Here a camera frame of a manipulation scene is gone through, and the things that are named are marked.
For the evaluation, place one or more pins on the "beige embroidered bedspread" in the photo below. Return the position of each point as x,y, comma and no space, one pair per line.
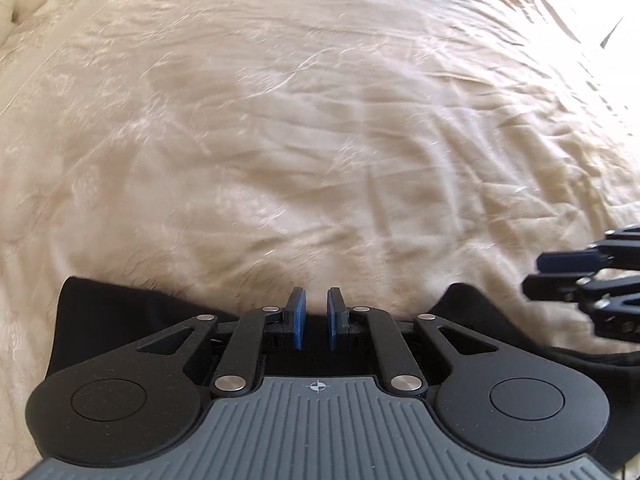
320,135

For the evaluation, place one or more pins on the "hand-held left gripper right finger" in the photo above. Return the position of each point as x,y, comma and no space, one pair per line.
336,320

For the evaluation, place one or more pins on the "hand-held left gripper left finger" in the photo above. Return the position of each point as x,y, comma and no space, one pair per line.
297,320

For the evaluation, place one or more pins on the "black pants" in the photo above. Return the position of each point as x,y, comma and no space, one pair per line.
100,320

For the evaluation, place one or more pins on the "cream tufted headboard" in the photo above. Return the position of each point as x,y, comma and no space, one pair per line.
15,5

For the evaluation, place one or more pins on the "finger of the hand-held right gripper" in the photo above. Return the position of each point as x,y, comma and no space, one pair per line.
565,261
550,286

